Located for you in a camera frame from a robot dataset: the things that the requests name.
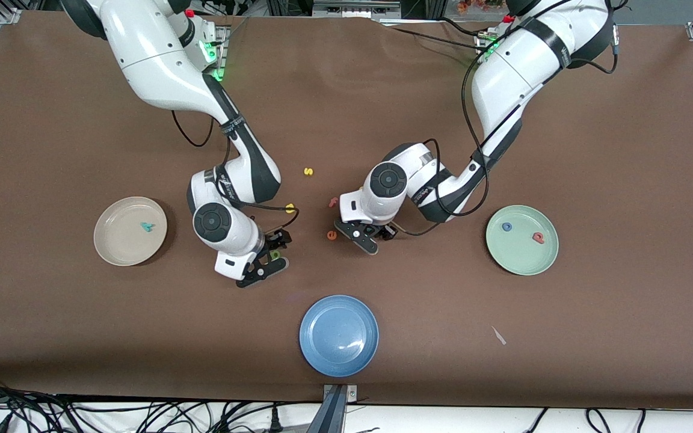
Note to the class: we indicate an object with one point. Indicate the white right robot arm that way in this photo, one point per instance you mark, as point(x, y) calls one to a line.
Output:
point(160, 60)

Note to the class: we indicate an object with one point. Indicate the light green round plate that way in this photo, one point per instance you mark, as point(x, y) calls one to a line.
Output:
point(522, 255)

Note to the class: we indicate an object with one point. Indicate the grey metal frame block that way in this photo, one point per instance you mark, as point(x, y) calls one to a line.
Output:
point(355, 7)

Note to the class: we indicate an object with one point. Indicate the blue round plate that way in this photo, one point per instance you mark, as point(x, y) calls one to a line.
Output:
point(338, 335)

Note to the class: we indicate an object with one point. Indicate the beige round plate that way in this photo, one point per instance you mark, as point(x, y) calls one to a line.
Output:
point(124, 240)

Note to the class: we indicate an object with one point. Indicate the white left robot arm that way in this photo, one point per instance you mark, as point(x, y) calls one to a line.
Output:
point(503, 78)

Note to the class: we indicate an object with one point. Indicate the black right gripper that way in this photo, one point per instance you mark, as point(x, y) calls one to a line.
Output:
point(274, 242)

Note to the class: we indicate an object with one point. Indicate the salmon letter p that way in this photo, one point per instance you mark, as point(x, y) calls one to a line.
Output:
point(538, 238)

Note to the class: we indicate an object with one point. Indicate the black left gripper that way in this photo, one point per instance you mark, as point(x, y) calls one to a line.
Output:
point(384, 230)

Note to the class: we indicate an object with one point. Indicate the black power plug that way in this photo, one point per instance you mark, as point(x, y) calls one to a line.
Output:
point(274, 423)

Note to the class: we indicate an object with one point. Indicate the small white paper scrap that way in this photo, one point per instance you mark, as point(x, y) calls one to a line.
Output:
point(498, 335)

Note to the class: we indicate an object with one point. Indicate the orange dried flowers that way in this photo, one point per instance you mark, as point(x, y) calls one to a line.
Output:
point(479, 5)

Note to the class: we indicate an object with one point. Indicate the teal letter y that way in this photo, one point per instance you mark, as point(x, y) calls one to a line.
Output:
point(147, 227)

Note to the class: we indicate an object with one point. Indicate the brown table cover sheet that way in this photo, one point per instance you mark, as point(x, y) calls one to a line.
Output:
point(382, 120)

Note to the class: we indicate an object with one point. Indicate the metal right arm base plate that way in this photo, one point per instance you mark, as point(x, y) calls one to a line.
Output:
point(221, 60)

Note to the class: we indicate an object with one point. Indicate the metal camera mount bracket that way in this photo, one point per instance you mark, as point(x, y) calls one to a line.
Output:
point(334, 415)

